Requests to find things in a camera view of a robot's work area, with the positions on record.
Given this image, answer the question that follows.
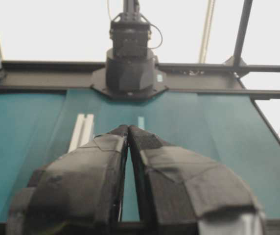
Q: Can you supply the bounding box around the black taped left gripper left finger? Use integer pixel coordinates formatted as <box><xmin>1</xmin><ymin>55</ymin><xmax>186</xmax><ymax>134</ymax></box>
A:
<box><xmin>6</xmin><ymin>125</ymin><xmax>128</xmax><ymax>235</ymax></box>

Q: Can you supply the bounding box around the black metal frame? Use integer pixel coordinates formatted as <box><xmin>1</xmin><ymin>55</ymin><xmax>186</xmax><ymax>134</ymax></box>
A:
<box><xmin>0</xmin><ymin>0</ymin><xmax>280</xmax><ymax>101</ymax></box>

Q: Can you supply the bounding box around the silver aluminium extrusion rail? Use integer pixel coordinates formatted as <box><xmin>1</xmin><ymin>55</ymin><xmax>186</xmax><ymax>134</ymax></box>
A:
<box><xmin>68</xmin><ymin>114</ymin><xmax>94</xmax><ymax>152</ymax></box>

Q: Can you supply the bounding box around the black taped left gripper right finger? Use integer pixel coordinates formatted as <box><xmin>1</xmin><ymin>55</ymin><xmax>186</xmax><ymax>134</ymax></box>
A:
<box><xmin>128</xmin><ymin>126</ymin><xmax>266</xmax><ymax>235</ymax></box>

